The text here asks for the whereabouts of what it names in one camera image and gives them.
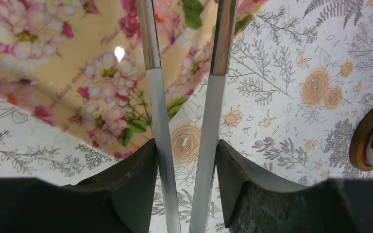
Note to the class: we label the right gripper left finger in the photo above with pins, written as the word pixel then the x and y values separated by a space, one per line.
pixel 128 188

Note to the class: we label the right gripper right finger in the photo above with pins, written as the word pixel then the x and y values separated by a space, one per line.
pixel 253 199

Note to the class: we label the brown wooden saucer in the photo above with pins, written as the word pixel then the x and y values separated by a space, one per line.
pixel 359 143

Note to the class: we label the floral dessert tray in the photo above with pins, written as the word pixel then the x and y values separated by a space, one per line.
pixel 78 64

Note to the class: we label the metal tongs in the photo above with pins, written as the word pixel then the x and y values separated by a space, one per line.
pixel 224 33

